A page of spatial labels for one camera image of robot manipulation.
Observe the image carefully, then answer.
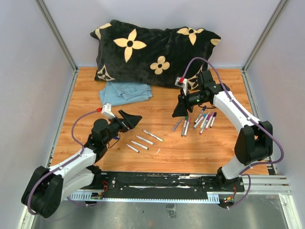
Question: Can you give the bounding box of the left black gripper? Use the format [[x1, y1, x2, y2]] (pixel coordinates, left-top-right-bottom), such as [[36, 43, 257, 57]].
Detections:
[[103, 110, 142, 145]]

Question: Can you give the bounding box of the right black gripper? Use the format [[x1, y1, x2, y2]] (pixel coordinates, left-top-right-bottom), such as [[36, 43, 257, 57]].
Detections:
[[172, 89, 208, 117]]

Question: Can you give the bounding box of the grey marker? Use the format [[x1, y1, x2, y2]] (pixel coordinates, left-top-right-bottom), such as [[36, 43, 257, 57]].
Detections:
[[172, 117, 184, 132]]

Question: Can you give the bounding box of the blue capped white marker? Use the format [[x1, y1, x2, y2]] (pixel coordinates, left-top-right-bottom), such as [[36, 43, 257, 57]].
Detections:
[[126, 144, 140, 153]]

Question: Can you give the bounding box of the green capped white marker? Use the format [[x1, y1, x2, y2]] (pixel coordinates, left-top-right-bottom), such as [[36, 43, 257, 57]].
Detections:
[[130, 141, 149, 150]]

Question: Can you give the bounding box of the light blue capped marker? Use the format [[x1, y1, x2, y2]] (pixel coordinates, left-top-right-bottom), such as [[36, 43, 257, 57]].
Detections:
[[136, 135, 154, 146]]

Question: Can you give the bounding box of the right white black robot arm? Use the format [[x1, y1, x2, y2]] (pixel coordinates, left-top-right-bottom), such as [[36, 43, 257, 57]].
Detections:
[[172, 70, 273, 191]]

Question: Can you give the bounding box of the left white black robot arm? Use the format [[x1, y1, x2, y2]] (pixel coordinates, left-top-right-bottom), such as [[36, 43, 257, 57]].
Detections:
[[21, 110, 142, 218]]

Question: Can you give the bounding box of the dark blue tipped pen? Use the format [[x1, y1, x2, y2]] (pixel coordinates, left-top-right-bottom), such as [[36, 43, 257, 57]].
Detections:
[[194, 105, 206, 118]]

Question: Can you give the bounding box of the purple capped pen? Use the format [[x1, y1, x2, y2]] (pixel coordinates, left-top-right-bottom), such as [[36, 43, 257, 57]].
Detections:
[[199, 112, 214, 135]]

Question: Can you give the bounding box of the sky blue capped marker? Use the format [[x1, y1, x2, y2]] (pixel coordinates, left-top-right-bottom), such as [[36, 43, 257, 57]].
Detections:
[[193, 114, 206, 129]]

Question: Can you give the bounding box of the light blue folded cloth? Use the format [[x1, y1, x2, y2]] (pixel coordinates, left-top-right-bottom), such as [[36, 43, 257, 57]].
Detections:
[[99, 82, 152, 106]]

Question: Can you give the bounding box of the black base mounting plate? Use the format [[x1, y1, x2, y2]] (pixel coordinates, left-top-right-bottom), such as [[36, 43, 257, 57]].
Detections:
[[73, 170, 245, 201]]

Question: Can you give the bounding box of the black floral pillow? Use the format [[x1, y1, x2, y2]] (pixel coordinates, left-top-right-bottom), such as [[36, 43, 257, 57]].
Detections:
[[90, 20, 221, 90]]

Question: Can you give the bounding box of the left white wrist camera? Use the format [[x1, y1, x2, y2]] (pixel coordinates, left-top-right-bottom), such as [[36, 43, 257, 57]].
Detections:
[[101, 103, 115, 120]]

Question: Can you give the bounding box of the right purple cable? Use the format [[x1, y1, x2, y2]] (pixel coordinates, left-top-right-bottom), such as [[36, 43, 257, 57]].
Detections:
[[180, 57, 285, 210]]

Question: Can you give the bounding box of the purple cable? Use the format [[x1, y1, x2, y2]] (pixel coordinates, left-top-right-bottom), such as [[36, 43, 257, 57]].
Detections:
[[26, 107, 102, 215], [180, 57, 285, 210]]

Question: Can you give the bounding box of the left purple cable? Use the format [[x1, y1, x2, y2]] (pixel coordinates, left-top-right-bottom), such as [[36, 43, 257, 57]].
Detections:
[[26, 107, 102, 215]]

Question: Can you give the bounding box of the aluminium frame rail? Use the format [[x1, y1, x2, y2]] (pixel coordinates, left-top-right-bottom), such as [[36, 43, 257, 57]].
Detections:
[[34, 0, 79, 72]]

